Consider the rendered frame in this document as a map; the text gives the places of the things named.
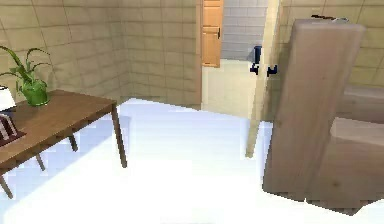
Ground small dark flat object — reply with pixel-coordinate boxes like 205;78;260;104
310;14;350;23

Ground white lamp with striped base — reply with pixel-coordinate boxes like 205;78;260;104
0;85;27;148

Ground brown wooden table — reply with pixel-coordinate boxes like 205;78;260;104
0;88;128;200

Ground orange wooden door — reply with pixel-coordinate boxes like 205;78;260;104
201;0;225;68

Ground cream room door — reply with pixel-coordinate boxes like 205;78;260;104
245;0;282;159

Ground light wooden cabinet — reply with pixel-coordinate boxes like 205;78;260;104
262;18;384;217

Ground green potted house plant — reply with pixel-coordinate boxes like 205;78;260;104
0;45;52;108

